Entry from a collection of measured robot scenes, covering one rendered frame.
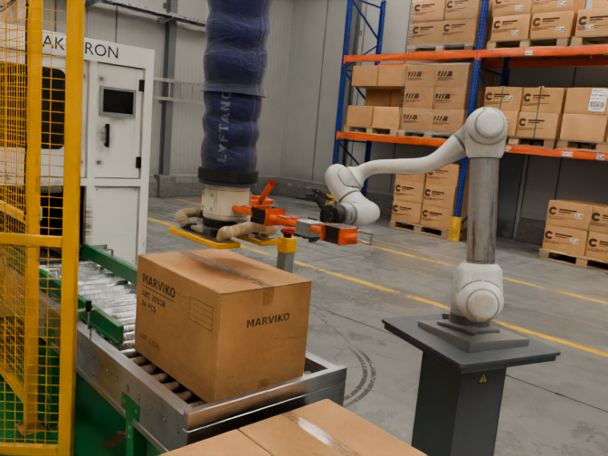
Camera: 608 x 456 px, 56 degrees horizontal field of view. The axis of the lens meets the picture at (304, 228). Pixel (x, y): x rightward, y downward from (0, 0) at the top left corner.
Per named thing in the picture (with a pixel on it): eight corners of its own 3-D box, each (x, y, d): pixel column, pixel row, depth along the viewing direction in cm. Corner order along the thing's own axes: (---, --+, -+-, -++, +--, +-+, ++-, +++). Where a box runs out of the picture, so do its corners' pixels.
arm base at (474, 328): (458, 318, 244) (459, 306, 244) (501, 332, 226) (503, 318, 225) (428, 321, 234) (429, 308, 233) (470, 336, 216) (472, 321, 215)
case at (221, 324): (133, 349, 235) (137, 254, 229) (216, 333, 262) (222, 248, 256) (213, 408, 191) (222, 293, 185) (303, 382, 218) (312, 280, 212)
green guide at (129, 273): (81, 255, 383) (81, 242, 382) (97, 254, 390) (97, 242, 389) (212, 327, 267) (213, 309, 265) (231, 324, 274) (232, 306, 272)
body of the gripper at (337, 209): (346, 204, 219) (329, 205, 212) (345, 227, 220) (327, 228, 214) (332, 202, 224) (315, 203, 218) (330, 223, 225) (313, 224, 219)
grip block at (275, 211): (248, 222, 200) (250, 205, 199) (270, 221, 206) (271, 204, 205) (263, 226, 194) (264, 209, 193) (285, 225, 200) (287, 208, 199)
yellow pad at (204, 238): (167, 232, 222) (168, 219, 221) (190, 231, 229) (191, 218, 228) (217, 250, 198) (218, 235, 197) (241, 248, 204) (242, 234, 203)
